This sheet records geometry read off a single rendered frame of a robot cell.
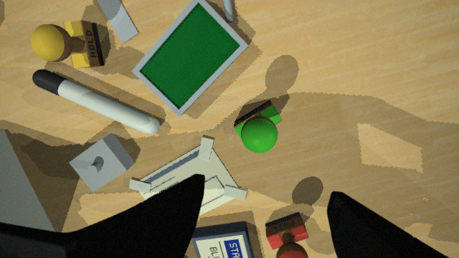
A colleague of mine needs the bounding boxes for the yellow rubber stamp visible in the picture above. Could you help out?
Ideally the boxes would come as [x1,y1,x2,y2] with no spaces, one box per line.
[31,20,104,69]

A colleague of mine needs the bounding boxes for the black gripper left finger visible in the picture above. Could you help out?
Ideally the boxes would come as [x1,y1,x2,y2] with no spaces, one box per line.
[0,174,205,258]

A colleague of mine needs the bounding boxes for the grey flat bar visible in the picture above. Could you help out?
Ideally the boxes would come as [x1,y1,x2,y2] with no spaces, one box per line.
[98,0,139,44]

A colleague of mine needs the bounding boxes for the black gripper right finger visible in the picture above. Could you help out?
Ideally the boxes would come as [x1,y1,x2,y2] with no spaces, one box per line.
[327,191,449,258]

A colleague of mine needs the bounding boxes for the white inspection card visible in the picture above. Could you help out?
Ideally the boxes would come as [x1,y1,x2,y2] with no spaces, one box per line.
[129,137,247,216]

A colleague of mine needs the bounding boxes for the white marker with black cap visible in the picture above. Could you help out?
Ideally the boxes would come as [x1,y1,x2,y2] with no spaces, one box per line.
[32,70,160,135]

